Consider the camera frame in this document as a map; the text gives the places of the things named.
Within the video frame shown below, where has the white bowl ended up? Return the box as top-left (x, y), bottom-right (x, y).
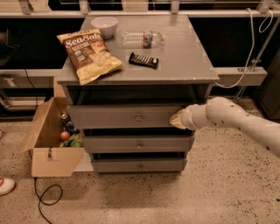
top-left (91, 17), bottom-right (118, 39)

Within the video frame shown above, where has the clear plastic water bottle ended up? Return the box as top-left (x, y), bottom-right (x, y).
top-left (121, 31), bottom-right (165, 49)

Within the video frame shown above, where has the white hanging cable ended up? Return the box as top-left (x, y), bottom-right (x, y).
top-left (214, 8), bottom-right (277, 89)

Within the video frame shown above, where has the grey top drawer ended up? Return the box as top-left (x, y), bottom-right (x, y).
top-left (66, 105), bottom-right (182, 129)

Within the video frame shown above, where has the grey middle drawer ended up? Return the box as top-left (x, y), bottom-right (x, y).
top-left (83, 128), bottom-right (194, 153)

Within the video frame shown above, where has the grey wooden drawer cabinet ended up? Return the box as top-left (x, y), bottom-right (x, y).
top-left (57, 15), bottom-right (220, 174)

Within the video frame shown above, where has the dark chocolate bar wrapper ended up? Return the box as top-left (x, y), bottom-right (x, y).
top-left (129, 53), bottom-right (159, 69)

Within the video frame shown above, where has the grey bottom drawer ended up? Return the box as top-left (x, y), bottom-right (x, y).
top-left (91, 152), bottom-right (186, 173)

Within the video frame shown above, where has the sea salt chips bag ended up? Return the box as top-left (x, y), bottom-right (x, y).
top-left (57, 29), bottom-right (124, 85)

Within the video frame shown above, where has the white red shoe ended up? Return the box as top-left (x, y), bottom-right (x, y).
top-left (0, 177), bottom-right (16, 196)

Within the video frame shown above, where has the open cardboard box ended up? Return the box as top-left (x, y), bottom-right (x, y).
top-left (17, 78), bottom-right (85, 177)

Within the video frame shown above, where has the green bag in box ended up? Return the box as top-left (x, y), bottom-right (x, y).
top-left (60, 134), bottom-right (83, 148)

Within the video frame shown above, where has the soda can in box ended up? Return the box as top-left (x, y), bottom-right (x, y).
top-left (60, 114), bottom-right (71, 125)

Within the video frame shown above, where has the grey drawer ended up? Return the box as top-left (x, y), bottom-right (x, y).
top-left (91, 152), bottom-right (186, 173)
top-left (83, 128), bottom-right (194, 153)
top-left (66, 105), bottom-right (182, 129)

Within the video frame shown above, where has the red apple in box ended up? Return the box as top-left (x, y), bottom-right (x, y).
top-left (60, 131), bottom-right (70, 142)

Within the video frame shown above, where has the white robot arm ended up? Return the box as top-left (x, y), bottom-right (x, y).
top-left (169, 97), bottom-right (280, 158)

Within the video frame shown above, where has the black floor cable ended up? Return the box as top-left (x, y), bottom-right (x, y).
top-left (32, 176), bottom-right (64, 224)

